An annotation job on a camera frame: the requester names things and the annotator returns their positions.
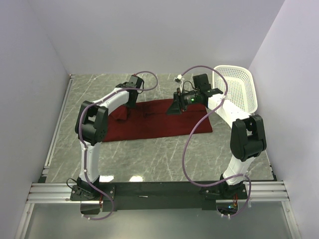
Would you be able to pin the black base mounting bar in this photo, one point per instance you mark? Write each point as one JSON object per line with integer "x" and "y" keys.
{"x": 154, "y": 196}

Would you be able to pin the white perforated plastic basket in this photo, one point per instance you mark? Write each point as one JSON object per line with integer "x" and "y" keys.
{"x": 241, "y": 88}

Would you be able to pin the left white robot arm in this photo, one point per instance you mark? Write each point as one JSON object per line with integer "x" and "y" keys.
{"x": 92, "y": 127}

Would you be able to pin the aluminium frame rail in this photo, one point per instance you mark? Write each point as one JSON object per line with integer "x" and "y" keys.
{"x": 258, "y": 191}

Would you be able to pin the dark red t-shirt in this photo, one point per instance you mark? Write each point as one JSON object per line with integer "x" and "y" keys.
{"x": 149, "y": 120}

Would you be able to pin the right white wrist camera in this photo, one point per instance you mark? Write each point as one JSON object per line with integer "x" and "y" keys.
{"x": 180, "y": 79}

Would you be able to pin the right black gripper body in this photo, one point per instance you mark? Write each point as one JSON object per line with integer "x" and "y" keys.
{"x": 191, "y": 98}

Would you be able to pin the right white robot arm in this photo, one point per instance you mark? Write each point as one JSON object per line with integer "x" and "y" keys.
{"x": 247, "y": 139}

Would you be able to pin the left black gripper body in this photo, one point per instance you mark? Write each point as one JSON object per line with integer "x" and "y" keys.
{"x": 132, "y": 103}

